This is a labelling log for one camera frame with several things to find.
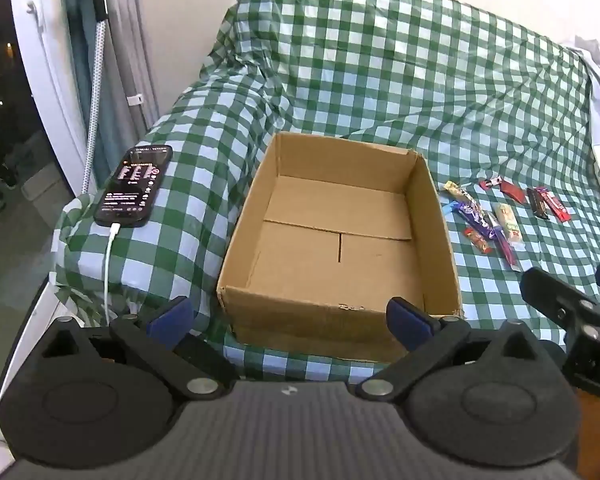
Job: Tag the light blue candy packet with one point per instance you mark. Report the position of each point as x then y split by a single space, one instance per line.
448 207

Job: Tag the brown cardboard box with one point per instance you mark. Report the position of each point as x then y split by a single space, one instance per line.
305 250

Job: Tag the white window frame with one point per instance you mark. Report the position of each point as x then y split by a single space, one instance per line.
45 60

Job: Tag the yellow snack bar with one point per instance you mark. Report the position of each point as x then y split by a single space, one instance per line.
455 191

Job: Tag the dark chocolate bar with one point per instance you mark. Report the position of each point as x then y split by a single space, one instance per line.
537 202

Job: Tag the purple snack packet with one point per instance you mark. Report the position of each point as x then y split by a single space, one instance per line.
475 215

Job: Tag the red wafer bar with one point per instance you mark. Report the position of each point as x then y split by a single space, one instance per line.
557 207

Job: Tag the black smartphone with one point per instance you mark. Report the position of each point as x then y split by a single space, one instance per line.
132 185

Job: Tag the cream cereal bar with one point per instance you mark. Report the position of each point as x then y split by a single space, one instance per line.
509 220

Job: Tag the long blue pink stick packet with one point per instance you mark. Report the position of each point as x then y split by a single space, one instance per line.
505 247

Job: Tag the small white clip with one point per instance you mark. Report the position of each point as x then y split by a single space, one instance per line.
134 99

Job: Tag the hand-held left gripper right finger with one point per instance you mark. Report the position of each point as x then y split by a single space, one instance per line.
405 320

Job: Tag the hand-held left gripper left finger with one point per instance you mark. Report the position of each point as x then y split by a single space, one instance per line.
172 317

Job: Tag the grey curtain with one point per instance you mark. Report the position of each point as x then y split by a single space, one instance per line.
130 45

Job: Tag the small red candy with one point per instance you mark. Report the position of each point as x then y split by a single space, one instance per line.
477 240

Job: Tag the small red white packet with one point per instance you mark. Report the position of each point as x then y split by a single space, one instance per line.
490 183

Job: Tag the dark red snack packet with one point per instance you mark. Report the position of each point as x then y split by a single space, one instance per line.
512 192

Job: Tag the green white checkered blanket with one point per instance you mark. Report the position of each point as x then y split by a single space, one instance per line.
380 60

